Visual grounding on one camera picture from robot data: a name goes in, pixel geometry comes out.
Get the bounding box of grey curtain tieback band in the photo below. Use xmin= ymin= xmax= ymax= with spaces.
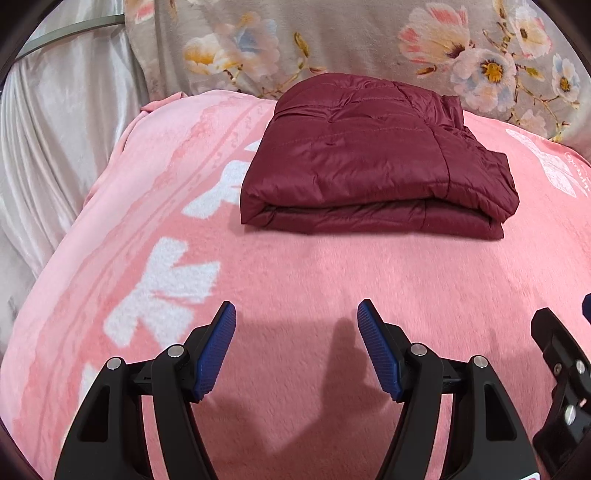
xmin=15 ymin=14 xmax=125 ymax=61

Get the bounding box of grey floral duvet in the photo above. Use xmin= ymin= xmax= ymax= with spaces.
xmin=124 ymin=1 xmax=590 ymax=156

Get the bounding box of maroon quilted down jacket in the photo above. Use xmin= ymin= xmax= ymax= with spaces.
xmin=240 ymin=73 xmax=520 ymax=240

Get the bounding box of silver satin curtain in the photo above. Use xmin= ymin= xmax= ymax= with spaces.
xmin=1 ymin=1 xmax=147 ymax=347

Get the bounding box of pink fleece blanket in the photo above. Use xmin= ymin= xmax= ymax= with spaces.
xmin=1 ymin=91 xmax=590 ymax=479

